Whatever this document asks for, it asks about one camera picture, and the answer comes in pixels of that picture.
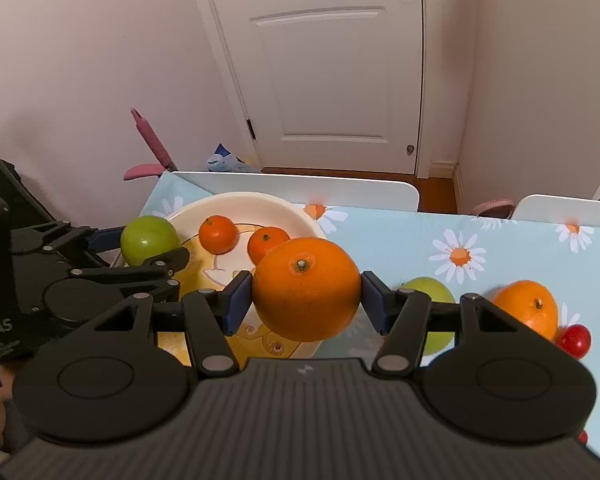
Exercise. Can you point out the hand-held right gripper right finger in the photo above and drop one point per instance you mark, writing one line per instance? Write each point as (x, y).
(375, 302)

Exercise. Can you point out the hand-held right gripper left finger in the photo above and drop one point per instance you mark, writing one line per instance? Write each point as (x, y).
(237, 302)

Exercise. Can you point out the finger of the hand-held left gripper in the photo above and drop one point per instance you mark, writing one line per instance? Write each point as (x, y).
(155, 267)
(107, 240)

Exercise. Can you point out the green apple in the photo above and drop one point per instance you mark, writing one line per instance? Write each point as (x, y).
(147, 240)
(430, 291)

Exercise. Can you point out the large orange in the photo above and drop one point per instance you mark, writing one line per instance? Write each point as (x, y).
(522, 305)
(305, 295)

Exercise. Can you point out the cream ceramic bowl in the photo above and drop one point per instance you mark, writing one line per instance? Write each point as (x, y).
(260, 210)

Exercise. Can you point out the small red apple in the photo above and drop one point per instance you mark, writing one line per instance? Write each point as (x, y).
(574, 340)
(583, 437)

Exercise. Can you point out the small tangerine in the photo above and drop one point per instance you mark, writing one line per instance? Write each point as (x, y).
(267, 242)
(218, 234)

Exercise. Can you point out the blue daisy print tablecloth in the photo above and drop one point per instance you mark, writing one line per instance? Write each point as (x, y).
(405, 240)

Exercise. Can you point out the white chair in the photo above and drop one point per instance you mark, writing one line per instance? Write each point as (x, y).
(330, 190)
(555, 207)

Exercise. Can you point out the pink slipper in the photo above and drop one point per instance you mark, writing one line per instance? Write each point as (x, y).
(492, 207)

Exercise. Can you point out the black door hinge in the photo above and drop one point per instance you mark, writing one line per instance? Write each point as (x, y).
(251, 130)

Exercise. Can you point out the white panel door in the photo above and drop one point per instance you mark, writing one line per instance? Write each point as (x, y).
(330, 85)

